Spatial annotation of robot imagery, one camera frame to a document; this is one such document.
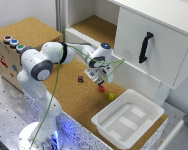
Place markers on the wooden drawer box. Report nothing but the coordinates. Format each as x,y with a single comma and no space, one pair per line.
30,31

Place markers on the red button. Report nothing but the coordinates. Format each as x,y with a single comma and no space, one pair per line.
7,38

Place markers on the white plastic box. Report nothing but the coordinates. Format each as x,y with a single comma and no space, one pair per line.
127,120

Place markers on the white sliding door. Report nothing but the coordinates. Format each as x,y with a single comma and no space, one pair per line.
160,53

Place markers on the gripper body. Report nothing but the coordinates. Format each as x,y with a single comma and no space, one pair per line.
100,72

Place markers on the blue button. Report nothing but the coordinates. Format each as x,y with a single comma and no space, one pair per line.
14,42

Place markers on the purple block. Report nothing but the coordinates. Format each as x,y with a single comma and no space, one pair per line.
80,79

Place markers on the green button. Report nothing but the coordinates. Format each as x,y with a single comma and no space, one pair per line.
20,47

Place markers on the pink block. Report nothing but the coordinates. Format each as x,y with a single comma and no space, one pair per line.
101,88

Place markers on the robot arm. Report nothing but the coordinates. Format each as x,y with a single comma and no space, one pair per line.
39,68

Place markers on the yellow block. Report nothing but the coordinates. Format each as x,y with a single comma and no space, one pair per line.
112,96

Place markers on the white cabinet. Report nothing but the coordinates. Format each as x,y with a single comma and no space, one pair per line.
94,28

